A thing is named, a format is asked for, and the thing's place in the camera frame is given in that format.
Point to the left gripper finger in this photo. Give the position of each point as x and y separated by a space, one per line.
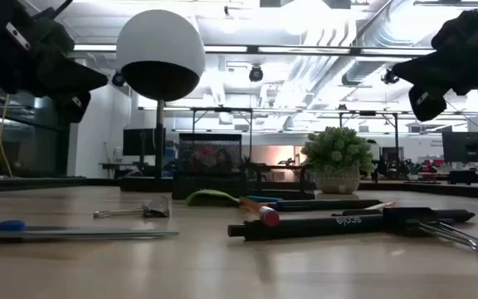
69 88
73 70

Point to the black mesh desk organizer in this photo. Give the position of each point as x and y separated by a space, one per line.
206 182

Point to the black background rack frame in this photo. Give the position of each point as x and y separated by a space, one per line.
367 112
222 109

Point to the black ceiling spotlight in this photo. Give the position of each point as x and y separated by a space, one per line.
118 79
256 74
389 76

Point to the white globe table lamp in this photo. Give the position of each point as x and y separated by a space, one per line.
160 41

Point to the plain black pen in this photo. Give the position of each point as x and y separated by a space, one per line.
326 204
459 215

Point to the green potted plant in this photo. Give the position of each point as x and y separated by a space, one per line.
338 153

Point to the light wooden pencil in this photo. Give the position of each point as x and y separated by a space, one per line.
382 204

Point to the black aluminium table frame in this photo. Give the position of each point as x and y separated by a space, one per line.
471 192

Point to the pencil with pink eraser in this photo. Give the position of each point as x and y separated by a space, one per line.
269 216

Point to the black binder clip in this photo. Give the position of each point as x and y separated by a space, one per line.
405 218

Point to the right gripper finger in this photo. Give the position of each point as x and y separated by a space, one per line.
434 78
434 63

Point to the green sticky note pad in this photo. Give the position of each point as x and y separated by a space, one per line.
210 198

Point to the small blue eraser block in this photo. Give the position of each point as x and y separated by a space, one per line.
264 199

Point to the black computer monitor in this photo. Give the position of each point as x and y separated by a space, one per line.
467 147
139 141

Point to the black pen with scale print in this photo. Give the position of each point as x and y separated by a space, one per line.
305 227

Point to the silver binder clip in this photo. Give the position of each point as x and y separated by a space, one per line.
156 209

